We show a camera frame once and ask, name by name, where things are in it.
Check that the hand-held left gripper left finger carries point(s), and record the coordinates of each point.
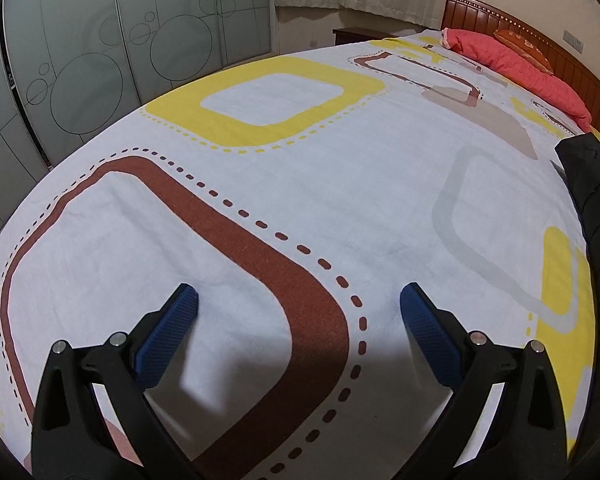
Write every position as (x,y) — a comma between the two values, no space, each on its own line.
(167,330)

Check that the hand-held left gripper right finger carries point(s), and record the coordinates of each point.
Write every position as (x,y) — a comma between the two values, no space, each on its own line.
(427,332)

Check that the black puffer jacket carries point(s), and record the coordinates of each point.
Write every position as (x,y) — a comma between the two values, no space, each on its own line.
(597,190)

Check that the patterned white bed sheet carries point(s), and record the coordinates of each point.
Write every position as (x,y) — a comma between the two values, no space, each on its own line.
(330,170)

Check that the coral red pillow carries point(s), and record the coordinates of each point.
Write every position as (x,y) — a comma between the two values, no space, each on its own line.
(525,72)

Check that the frosted glass wardrobe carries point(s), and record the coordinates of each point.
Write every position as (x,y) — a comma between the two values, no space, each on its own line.
(105,45)

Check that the brown wooden headboard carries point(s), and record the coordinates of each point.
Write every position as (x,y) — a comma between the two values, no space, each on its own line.
(575,72)

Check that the orange cushion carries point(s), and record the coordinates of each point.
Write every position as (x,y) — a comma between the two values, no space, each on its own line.
(525,47)

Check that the dark wooden nightstand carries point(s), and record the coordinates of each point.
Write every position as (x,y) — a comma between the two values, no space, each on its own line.
(360,36)

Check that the wall switch panel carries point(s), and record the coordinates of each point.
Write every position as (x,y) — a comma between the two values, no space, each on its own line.
(574,40)

